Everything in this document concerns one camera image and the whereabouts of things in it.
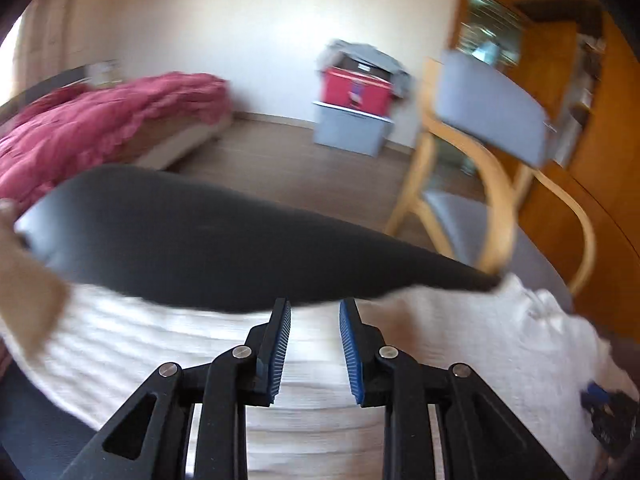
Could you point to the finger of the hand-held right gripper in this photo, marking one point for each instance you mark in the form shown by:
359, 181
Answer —
595, 392

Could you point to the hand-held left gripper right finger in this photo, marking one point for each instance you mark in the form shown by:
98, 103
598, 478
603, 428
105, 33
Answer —
350, 355

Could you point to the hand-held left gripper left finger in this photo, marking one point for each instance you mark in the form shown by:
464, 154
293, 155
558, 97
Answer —
280, 355

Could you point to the white knit sweater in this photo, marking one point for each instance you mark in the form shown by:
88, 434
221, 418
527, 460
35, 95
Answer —
150, 340

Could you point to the red box with clothes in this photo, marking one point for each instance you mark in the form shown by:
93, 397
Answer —
370, 51

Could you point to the black leather padded bench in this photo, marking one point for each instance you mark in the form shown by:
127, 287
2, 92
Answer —
200, 235

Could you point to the wooden wardrobe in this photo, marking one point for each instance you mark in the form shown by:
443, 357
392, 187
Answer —
590, 185

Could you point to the grey storage bin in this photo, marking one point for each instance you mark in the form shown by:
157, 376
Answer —
345, 130

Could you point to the grey cushioned wooden armchair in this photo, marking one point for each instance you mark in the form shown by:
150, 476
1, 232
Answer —
490, 105

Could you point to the dark box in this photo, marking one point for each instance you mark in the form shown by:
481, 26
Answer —
360, 67

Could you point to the bed with pink duvet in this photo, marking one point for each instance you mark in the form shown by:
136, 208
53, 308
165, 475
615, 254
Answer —
100, 115

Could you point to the floral white box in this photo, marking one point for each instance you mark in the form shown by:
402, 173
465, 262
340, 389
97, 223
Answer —
102, 72

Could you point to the dark grey headboard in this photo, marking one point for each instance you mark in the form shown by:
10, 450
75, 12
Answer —
50, 85

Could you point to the white bed frame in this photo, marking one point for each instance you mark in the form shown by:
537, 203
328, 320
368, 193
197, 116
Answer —
190, 140

